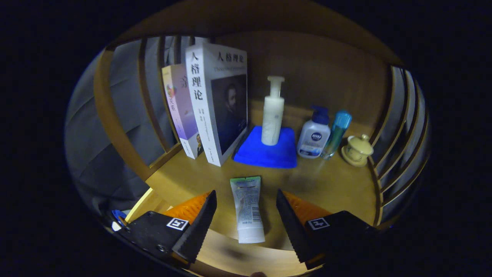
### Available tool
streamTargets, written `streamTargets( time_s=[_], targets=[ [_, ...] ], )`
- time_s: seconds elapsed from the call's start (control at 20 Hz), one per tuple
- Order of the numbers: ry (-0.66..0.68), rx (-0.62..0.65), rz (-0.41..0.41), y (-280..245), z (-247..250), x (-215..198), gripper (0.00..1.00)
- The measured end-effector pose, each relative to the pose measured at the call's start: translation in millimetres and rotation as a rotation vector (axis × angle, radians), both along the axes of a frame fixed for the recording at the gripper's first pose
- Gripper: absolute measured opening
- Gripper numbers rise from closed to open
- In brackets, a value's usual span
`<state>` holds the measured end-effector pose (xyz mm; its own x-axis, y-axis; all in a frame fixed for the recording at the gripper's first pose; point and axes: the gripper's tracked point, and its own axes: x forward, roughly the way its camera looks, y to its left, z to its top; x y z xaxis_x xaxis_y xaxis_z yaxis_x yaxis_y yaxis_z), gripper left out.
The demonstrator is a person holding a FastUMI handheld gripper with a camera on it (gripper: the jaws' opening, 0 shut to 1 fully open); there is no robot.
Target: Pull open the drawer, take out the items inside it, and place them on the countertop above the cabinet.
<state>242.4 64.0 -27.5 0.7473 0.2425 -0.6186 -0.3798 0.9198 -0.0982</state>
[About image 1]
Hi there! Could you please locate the white bottle with blue pump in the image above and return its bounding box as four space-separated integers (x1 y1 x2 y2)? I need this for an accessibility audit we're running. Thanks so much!
297 106 331 159

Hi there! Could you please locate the yellow lidded teacup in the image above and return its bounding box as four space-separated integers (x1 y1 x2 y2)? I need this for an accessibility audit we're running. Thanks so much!
347 134 374 163

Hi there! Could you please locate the wooden countertop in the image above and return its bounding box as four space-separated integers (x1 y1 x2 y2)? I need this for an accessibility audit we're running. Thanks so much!
145 100 381 250

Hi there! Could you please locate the wooden drawer with black knob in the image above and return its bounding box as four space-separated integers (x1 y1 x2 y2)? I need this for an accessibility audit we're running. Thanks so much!
124 187 327 277

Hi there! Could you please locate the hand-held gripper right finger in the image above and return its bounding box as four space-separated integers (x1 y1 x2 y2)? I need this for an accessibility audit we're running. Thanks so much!
276 189 381 270

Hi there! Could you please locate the blue folded cloth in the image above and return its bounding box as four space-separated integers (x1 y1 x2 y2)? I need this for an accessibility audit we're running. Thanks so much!
233 126 298 169

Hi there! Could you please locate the black backdrop cloth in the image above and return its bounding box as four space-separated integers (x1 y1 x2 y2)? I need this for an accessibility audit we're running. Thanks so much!
65 37 430 224

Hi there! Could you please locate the slim teal bottle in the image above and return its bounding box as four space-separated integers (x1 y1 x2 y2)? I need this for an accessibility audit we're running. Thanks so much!
321 111 352 160

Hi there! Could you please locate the small blue object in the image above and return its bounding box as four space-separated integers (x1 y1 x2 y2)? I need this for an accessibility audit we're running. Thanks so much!
111 210 127 231

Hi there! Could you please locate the white squeeze tube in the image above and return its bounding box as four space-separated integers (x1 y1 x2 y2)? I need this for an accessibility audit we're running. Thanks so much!
230 176 266 244

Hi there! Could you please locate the yellow saucer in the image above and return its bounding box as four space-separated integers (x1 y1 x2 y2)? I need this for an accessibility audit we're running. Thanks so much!
341 146 369 167

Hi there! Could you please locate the thick white book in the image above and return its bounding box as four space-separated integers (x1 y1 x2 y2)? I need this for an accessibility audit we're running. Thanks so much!
185 43 248 167

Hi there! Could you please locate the wooden cabinet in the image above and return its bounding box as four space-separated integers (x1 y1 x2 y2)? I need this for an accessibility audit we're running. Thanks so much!
93 0 431 231

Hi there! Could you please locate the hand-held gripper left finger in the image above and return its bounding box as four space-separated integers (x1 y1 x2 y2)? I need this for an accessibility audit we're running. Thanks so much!
117 190 218 266

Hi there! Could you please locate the purple book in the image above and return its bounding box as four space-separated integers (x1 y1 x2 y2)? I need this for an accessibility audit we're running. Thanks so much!
162 64 204 159

